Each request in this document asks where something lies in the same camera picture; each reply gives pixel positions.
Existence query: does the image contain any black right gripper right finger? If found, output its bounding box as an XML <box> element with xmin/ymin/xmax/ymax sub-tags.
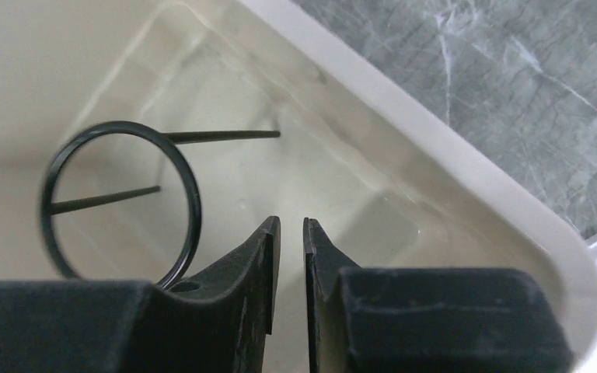
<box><xmin>303</xmin><ymin>218</ymin><xmax>574</xmax><ymax>372</ymax></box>

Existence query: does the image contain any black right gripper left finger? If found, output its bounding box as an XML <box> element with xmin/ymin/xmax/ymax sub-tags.
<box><xmin>0</xmin><ymin>216</ymin><xmax>281</xmax><ymax>372</ymax></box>

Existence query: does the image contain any black metal ring tripod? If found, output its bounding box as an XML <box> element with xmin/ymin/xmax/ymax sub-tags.
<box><xmin>39</xmin><ymin>120</ymin><xmax>281</xmax><ymax>290</ymax></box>

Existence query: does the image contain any beige plastic bin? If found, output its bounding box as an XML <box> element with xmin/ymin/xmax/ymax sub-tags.
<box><xmin>0</xmin><ymin>1</ymin><xmax>597</xmax><ymax>372</ymax></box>

